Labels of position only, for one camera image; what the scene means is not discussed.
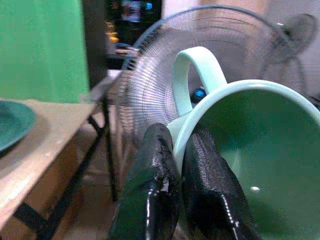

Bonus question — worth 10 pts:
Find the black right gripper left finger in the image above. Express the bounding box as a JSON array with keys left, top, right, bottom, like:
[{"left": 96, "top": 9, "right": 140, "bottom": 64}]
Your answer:
[{"left": 107, "top": 122, "right": 183, "bottom": 240}]

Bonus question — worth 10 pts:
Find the green curtain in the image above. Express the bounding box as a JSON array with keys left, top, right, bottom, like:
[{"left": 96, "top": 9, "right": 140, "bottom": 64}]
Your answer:
[{"left": 0, "top": 0, "right": 90, "bottom": 104}]

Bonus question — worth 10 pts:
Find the dark green plate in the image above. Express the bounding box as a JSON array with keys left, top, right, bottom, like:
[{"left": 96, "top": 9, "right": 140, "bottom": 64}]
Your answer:
[{"left": 0, "top": 99, "right": 37, "bottom": 154}]

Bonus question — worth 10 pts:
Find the dark shelf with items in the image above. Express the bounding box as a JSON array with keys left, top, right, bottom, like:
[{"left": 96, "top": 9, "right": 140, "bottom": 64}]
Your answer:
[{"left": 104, "top": 0, "right": 163, "bottom": 70}]

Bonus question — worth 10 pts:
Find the mint green ceramic mug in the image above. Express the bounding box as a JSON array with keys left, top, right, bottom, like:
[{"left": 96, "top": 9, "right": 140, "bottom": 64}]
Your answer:
[{"left": 165, "top": 46, "right": 320, "bottom": 240}]

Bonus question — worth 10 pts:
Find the grey wire-guard standing fan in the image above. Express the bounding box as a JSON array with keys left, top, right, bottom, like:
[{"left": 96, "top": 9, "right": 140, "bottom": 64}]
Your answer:
[{"left": 116, "top": 4, "right": 318, "bottom": 161}]

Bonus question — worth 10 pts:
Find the brown table with black legs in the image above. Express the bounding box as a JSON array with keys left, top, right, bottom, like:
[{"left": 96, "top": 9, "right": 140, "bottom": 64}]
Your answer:
[{"left": 0, "top": 74, "right": 126, "bottom": 240}]

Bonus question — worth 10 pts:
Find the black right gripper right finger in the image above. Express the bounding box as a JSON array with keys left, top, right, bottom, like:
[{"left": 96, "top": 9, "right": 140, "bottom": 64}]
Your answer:
[{"left": 181, "top": 127, "right": 262, "bottom": 240}]

